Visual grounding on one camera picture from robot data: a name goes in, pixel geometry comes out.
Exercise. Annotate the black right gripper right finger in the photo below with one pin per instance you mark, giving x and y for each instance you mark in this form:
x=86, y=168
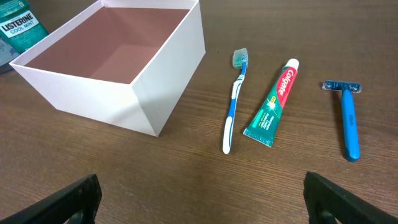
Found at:
x=327, y=202

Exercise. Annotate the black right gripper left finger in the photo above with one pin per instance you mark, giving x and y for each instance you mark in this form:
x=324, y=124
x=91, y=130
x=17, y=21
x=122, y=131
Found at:
x=76, y=203

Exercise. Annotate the white cardboard box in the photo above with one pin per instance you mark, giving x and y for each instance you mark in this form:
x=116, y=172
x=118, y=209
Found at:
x=124, y=63

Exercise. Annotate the green Listerine mouthwash bottle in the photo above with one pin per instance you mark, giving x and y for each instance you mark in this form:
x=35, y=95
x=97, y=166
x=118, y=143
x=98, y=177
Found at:
x=19, y=26

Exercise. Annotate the clear blue soap pump bottle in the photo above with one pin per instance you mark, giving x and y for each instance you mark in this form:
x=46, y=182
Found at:
x=7, y=54

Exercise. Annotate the blue disposable razor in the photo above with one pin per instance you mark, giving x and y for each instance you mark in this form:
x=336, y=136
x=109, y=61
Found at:
x=347, y=89

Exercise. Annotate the Colgate toothpaste tube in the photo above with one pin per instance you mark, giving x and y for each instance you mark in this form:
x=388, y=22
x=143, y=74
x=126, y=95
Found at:
x=265, y=123

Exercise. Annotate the blue white toothbrush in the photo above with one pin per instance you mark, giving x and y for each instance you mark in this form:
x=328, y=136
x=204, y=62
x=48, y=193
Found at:
x=240, y=61

